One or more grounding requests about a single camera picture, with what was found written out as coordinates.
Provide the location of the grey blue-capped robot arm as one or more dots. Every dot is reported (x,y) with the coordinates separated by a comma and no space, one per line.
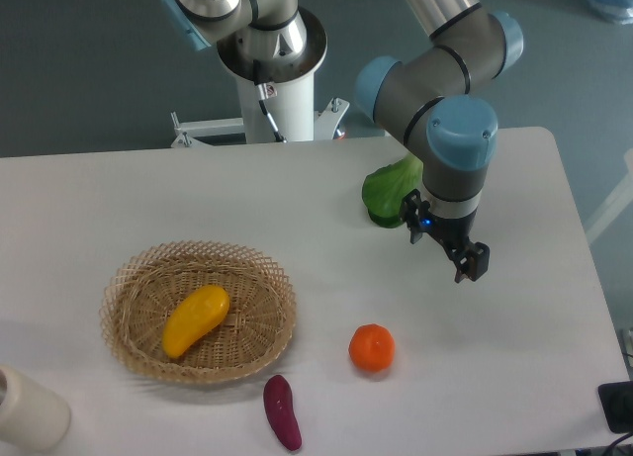
(273,48)

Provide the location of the yellow mango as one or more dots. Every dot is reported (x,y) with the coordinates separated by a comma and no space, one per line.
(193,318)

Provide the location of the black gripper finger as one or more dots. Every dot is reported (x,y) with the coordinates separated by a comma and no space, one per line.
(471,262)
(414,213)

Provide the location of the cream cylindrical bottle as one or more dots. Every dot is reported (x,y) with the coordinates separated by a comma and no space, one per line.
(33,417)

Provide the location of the purple sweet potato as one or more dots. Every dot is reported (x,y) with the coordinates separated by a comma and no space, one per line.
(279,409)

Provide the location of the orange tangerine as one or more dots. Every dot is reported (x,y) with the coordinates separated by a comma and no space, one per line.
(372,348)

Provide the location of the white table leg frame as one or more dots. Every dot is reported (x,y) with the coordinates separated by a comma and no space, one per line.
(612,206)

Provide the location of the woven wicker basket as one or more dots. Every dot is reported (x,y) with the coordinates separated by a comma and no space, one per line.
(141,297)

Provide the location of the green leafy vegetable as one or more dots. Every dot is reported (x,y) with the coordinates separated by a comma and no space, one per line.
(383,190)

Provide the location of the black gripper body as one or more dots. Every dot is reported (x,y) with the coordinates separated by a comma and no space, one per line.
(451,234)

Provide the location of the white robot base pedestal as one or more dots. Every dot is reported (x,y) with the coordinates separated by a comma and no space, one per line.
(270,112)

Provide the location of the black device at edge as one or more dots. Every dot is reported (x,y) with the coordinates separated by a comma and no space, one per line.
(616,402)

